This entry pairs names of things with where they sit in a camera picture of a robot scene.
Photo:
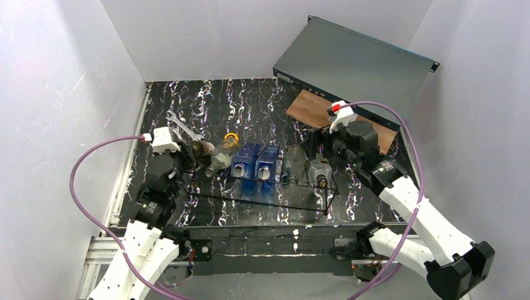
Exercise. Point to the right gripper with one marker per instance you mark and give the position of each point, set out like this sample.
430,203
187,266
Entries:
327,135

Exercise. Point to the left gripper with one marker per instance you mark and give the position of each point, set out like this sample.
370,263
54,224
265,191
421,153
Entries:
184,153

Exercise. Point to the dark green wine bottle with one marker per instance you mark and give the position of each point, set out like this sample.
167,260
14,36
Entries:
202,151

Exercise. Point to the square whisky bottle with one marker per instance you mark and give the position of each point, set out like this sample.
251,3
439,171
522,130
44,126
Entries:
319,171

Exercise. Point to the clear bottle with dark label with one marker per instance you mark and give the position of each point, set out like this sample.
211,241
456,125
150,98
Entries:
222,156

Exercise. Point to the tall clear glass bottle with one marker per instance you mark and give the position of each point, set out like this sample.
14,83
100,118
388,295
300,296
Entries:
293,165

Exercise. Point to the black wire wine rack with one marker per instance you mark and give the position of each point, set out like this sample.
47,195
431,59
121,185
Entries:
303,197

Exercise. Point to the blue square bottle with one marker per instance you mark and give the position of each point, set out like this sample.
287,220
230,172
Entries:
265,168
243,166

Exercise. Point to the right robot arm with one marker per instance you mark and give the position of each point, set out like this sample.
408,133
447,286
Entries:
450,261

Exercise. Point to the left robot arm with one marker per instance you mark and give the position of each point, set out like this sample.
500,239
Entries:
149,243

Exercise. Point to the grey rack server unit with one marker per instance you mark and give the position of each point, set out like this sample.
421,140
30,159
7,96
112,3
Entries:
341,64

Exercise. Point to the silver open-end wrench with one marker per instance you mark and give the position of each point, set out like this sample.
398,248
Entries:
179,128

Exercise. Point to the wooden board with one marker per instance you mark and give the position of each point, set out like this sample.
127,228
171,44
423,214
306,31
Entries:
311,110

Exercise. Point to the yellow tape measure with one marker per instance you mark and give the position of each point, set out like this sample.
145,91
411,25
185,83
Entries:
231,135

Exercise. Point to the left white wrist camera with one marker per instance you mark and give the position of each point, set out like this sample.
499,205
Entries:
161,140

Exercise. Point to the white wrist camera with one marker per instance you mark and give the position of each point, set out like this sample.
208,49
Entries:
161,140
340,113

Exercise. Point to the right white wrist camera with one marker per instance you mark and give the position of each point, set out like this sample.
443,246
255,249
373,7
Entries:
340,113

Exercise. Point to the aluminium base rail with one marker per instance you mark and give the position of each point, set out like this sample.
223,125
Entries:
275,250

